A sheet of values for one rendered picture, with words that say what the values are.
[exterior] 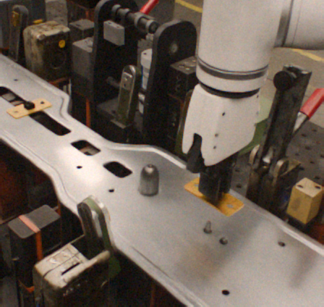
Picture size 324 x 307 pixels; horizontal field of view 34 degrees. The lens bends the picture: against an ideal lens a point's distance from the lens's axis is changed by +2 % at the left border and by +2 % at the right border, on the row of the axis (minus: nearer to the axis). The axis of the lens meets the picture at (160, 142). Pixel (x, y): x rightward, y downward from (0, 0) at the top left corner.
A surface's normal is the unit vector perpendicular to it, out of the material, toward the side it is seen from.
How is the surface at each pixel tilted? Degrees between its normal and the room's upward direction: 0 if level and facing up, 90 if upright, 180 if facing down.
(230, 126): 90
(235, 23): 90
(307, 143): 0
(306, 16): 75
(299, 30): 96
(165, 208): 0
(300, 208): 90
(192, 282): 0
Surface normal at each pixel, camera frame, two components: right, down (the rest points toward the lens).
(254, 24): -0.06, 0.55
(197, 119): -0.66, 0.34
